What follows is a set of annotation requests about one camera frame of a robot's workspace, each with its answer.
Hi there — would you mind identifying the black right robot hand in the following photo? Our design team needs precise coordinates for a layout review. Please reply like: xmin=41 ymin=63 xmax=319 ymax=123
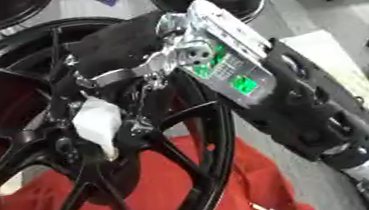
xmin=35 ymin=8 xmax=200 ymax=162

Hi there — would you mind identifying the black spoked wheel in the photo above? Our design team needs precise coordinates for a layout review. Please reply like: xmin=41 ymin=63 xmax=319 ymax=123
xmin=0 ymin=0 xmax=249 ymax=210

